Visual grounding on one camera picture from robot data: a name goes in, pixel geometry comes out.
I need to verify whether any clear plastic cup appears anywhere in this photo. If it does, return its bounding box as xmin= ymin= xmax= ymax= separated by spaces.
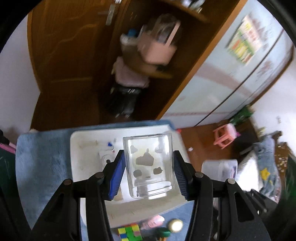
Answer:
xmin=123 ymin=133 xmax=174 ymax=198

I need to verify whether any round gold compact case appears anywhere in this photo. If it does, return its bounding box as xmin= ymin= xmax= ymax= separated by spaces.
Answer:
xmin=168 ymin=219 xmax=184 ymax=233

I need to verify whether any pink correction tape dispenser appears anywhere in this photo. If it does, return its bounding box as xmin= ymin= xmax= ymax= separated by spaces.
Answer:
xmin=140 ymin=215 xmax=165 ymax=230

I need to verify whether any colourful rubiks cube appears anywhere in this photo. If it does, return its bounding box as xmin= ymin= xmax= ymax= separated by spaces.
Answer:
xmin=117 ymin=223 xmax=143 ymax=241

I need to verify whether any green gold perfume bottle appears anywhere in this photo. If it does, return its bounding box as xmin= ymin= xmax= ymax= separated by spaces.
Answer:
xmin=156 ymin=227 xmax=171 ymax=241

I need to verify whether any white digital camera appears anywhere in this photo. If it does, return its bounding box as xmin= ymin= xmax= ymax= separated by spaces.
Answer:
xmin=98 ymin=150 xmax=115 ymax=169

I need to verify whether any beige small block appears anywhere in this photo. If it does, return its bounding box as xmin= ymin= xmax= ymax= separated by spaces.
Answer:
xmin=113 ymin=186 xmax=123 ymax=201

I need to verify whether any clear plastic card box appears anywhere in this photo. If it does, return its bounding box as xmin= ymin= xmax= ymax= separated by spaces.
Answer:
xmin=201 ymin=159 xmax=238 ymax=182

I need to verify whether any white plastic storage bin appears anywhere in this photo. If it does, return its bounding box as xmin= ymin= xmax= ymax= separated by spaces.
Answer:
xmin=70 ymin=124 xmax=189 ymax=228

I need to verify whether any pink plastic stool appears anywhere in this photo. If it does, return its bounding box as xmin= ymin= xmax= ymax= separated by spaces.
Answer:
xmin=213 ymin=123 xmax=240 ymax=149

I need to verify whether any blue fuzzy table cloth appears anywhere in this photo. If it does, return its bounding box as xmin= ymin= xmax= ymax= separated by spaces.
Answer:
xmin=16 ymin=120 xmax=194 ymax=240

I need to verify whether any folded pink cloth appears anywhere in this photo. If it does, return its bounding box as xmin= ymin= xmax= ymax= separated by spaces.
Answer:
xmin=112 ymin=57 xmax=149 ymax=88

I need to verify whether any brown wooden door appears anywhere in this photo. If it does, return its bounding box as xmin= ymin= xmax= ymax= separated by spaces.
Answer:
xmin=28 ymin=1 xmax=120 ymax=131

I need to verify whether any wooden corner shelf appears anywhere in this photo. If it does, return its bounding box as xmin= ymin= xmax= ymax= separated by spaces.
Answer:
xmin=100 ymin=1 xmax=246 ymax=121

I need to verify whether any pink basket with handle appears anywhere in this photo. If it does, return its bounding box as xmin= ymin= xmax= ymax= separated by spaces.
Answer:
xmin=137 ymin=14 xmax=181 ymax=66

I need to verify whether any wall calendar poster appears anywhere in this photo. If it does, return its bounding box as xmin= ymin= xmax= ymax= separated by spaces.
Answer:
xmin=226 ymin=13 xmax=268 ymax=65

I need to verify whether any metal door handle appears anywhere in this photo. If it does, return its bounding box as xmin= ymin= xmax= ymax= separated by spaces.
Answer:
xmin=97 ymin=4 xmax=116 ymax=26

